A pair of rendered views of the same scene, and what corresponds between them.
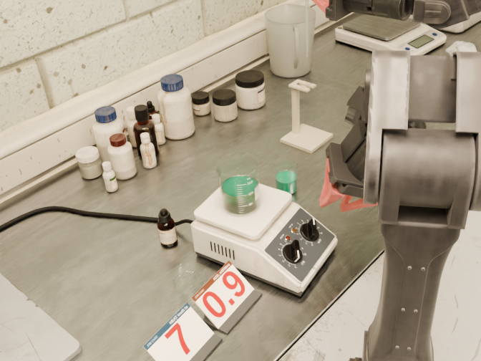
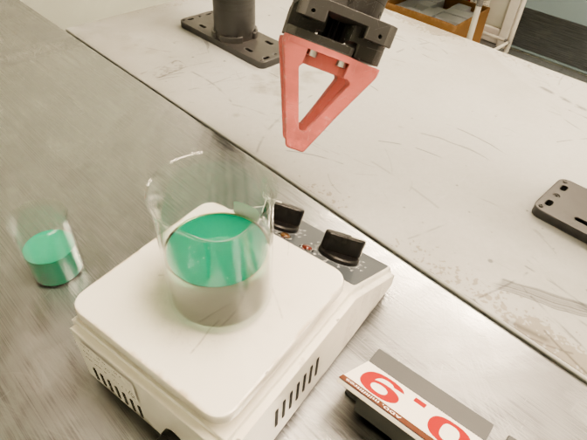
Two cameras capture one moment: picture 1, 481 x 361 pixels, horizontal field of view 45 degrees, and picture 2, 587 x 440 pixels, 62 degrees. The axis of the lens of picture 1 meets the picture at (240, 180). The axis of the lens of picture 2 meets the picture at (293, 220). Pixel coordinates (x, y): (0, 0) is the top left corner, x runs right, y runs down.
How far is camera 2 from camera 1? 0.79 m
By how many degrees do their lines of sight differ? 68
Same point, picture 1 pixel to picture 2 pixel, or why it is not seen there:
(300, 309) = (411, 296)
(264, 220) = (293, 255)
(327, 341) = (476, 271)
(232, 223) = (293, 318)
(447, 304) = (394, 149)
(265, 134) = not seen: outside the picture
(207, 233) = (272, 402)
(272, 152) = not seen: outside the picture
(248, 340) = (499, 388)
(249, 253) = (343, 321)
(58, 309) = not seen: outside the picture
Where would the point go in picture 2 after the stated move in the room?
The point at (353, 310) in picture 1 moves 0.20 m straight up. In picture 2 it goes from (410, 232) to (472, 18)
